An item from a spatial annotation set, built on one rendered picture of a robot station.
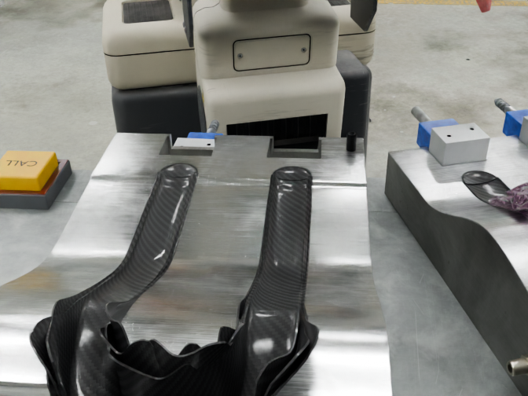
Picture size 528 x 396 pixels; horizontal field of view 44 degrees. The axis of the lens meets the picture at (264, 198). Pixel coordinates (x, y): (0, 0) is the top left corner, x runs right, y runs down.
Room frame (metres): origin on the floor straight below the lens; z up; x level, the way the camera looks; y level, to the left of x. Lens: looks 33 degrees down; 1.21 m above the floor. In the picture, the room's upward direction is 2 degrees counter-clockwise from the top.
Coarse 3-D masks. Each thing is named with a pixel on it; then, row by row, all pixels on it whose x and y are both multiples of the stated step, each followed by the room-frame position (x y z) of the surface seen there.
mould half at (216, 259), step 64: (128, 192) 0.50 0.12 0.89; (256, 192) 0.50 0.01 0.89; (320, 192) 0.50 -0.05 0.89; (64, 256) 0.42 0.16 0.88; (192, 256) 0.41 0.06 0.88; (256, 256) 0.41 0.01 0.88; (320, 256) 0.41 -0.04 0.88; (0, 320) 0.29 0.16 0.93; (128, 320) 0.29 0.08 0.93; (192, 320) 0.29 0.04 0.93; (320, 320) 0.29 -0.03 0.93; (384, 320) 0.29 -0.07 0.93; (0, 384) 0.24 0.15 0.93; (320, 384) 0.24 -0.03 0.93; (384, 384) 0.24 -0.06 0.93
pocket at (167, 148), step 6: (168, 138) 0.61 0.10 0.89; (216, 138) 0.60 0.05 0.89; (168, 144) 0.61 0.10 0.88; (162, 150) 0.58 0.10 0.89; (168, 150) 0.61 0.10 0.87; (174, 150) 0.61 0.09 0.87; (180, 150) 0.61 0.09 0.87; (186, 150) 0.60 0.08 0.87; (192, 150) 0.60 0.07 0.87; (198, 150) 0.60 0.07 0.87; (204, 150) 0.60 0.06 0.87; (210, 150) 0.60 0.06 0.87
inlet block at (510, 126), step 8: (496, 104) 0.74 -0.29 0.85; (504, 104) 0.72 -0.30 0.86; (504, 112) 0.71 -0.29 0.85; (512, 112) 0.68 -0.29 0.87; (520, 112) 0.68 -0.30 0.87; (504, 120) 0.68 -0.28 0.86; (512, 120) 0.67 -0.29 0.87; (520, 120) 0.66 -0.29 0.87; (504, 128) 0.68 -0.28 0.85; (512, 128) 0.67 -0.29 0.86; (520, 128) 0.65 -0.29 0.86; (520, 136) 0.64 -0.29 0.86
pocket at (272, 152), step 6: (270, 138) 0.60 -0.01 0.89; (270, 144) 0.60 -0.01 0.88; (318, 144) 0.59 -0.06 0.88; (270, 150) 0.60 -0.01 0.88; (276, 150) 0.60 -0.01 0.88; (282, 150) 0.60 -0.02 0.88; (288, 150) 0.60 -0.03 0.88; (294, 150) 0.60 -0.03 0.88; (300, 150) 0.60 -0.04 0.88; (306, 150) 0.60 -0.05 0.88; (312, 150) 0.59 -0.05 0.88; (318, 150) 0.59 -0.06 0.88; (270, 156) 0.60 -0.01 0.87; (276, 156) 0.59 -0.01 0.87; (282, 156) 0.59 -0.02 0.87; (288, 156) 0.59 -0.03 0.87; (294, 156) 0.59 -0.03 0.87; (300, 156) 0.59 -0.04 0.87; (306, 156) 0.59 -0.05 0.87; (312, 156) 0.59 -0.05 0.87; (318, 156) 0.59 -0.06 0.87
